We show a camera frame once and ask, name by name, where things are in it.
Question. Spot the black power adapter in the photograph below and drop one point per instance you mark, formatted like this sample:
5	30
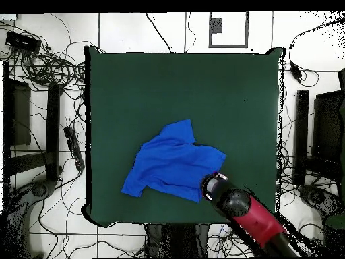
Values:
295	72

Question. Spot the grey stand base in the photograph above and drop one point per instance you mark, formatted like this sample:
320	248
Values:
40	188
318	197

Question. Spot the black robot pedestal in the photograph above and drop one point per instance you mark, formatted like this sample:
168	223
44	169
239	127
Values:
175	240

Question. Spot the black metal stand frame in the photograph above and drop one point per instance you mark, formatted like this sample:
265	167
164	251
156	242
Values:
52	121
302	135

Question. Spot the dark green table cloth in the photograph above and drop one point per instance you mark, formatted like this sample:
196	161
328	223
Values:
161	86

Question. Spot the small dark grey square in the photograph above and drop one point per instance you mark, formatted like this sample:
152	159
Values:
216	25

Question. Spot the black electronics box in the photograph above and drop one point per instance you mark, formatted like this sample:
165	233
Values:
23	41

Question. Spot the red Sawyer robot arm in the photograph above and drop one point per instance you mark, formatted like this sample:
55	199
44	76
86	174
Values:
256	218

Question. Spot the black power strip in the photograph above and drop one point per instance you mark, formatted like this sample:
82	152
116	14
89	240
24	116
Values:
74	148

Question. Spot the blue shirt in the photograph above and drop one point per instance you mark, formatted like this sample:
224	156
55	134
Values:
172	164

